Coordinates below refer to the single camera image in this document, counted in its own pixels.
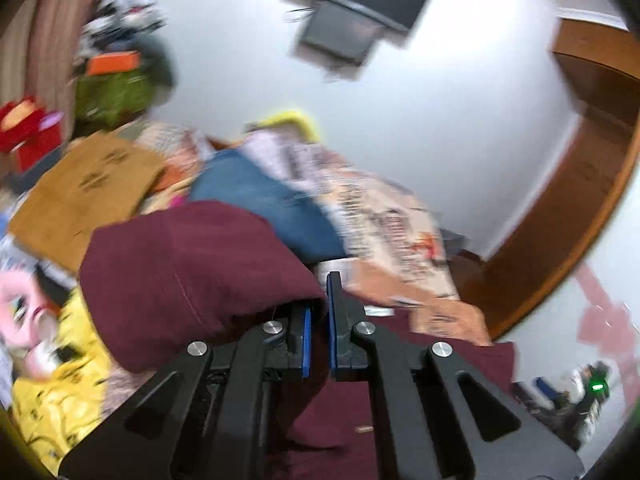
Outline yellow printed garment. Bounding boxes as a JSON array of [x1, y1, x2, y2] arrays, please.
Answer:
[[12, 288, 112, 474]]

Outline printed newspaper bedspread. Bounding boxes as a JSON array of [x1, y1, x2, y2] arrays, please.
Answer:
[[134, 122, 490, 346]]

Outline folded blue jeans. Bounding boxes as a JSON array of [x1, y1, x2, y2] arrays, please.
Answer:
[[189, 148, 347, 266]]

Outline wooden lap desk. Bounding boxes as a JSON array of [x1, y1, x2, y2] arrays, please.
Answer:
[[8, 133, 165, 274]]

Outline yellow curved foam tube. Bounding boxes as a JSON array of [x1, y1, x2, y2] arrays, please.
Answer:
[[255, 110, 321, 143]]

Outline green camouflage storage box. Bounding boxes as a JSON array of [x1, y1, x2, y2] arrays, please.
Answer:
[[75, 70, 155, 130]]

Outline red plush flower toy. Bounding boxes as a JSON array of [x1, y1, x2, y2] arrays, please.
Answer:
[[0, 96, 44, 153]]

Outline wooden wardrobe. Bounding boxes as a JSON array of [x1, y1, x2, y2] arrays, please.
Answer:
[[460, 18, 639, 338]]

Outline orange box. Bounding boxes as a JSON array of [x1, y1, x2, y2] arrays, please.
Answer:
[[86, 51, 141, 76]]

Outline clutter pile of papers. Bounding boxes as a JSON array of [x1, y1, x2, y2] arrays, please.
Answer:
[[77, 0, 166, 58]]

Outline striped red gold curtain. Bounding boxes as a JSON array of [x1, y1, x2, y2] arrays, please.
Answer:
[[1, 0, 100, 139]]

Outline small wall monitor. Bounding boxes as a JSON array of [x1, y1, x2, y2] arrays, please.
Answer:
[[296, 2, 384, 67]]

